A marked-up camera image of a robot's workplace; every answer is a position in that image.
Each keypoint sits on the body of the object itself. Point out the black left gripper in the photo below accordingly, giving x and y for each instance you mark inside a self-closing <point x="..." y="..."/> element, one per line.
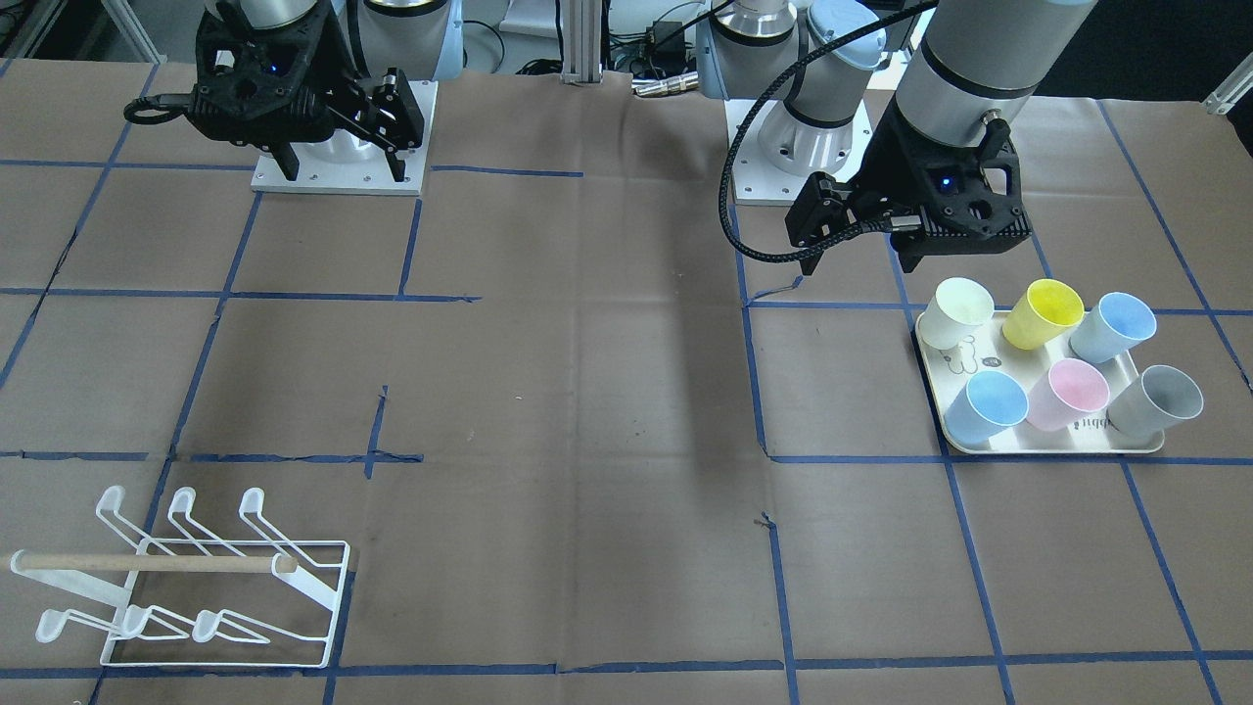
<point x="889" y="162"/>

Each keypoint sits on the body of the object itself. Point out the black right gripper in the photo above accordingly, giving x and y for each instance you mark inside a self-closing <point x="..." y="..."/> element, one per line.
<point x="336" y="61"/>

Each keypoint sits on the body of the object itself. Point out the white plastic cup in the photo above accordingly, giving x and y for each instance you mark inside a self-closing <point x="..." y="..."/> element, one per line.
<point x="957" y="309"/>

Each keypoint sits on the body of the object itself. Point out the light blue plastic cup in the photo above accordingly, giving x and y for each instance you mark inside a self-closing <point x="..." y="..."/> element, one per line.
<point x="990" y="402"/>

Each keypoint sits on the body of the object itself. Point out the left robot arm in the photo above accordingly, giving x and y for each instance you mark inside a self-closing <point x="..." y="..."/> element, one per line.
<point x="876" y="116"/>

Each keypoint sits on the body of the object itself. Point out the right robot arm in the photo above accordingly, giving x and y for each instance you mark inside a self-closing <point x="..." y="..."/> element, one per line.
<point x="423" y="39"/>

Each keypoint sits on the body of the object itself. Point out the yellow plastic cup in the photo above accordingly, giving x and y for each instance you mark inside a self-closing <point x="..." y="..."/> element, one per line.
<point x="1047" y="309"/>

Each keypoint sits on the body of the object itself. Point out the pink plastic cup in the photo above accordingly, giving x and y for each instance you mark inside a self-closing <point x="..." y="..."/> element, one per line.
<point x="1070" y="390"/>

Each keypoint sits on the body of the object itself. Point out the light blue cup on tray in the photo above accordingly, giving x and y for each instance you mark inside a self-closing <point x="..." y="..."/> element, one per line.
<point x="1118" y="322"/>

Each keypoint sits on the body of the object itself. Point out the grey plastic cup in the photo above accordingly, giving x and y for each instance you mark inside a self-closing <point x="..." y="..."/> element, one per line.
<point x="1161" y="397"/>

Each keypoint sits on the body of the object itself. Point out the aluminium frame post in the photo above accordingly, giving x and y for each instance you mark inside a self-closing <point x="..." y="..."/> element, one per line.
<point x="583" y="31"/>

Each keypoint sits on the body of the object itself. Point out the white wire cup rack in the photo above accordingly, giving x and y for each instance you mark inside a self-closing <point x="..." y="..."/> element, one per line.
<point x="196" y="600"/>

